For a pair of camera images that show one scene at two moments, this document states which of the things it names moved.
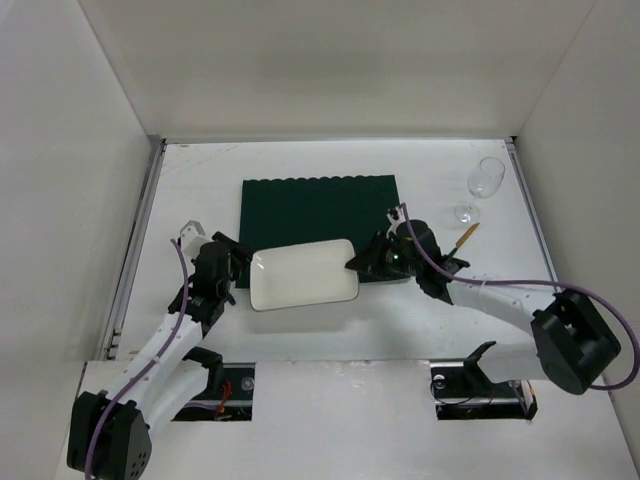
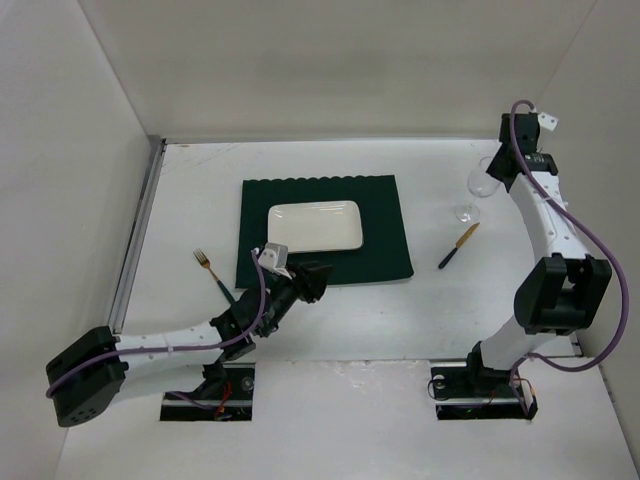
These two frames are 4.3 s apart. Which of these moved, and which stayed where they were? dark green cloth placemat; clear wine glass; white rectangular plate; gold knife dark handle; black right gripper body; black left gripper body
Moved: black right gripper body; white rectangular plate; black left gripper body
Stayed: clear wine glass; dark green cloth placemat; gold knife dark handle
